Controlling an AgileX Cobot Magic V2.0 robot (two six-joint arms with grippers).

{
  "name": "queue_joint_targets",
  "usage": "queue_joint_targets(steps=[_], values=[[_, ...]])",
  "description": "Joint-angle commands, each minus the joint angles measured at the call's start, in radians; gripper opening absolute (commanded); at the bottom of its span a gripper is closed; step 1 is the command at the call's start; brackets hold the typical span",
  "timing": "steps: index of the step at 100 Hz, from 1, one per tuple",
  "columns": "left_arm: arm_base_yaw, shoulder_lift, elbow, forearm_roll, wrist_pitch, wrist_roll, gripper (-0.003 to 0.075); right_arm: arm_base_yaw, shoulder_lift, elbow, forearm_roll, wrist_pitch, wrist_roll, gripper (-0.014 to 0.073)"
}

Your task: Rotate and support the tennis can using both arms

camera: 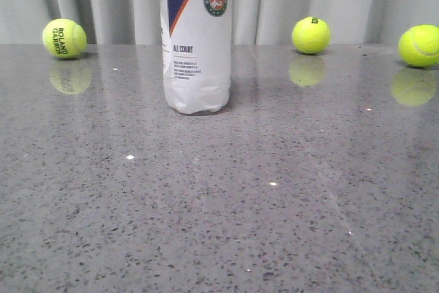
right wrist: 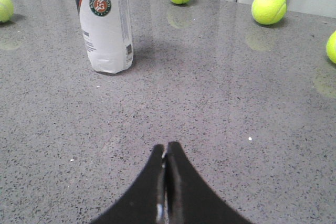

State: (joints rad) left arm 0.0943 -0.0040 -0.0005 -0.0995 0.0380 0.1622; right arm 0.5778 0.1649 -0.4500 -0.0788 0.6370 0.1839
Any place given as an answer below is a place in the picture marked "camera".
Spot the white blue tennis ball can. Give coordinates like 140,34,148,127
160,0,233,115

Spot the Wilson tennis ball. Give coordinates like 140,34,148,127
292,16,331,54

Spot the Roland Garros tennis ball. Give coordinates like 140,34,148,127
42,19,88,59

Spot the plain yellow tennis ball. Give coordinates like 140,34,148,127
398,24,438,67

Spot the grey pleated curtain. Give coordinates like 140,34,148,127
1,0,438,45

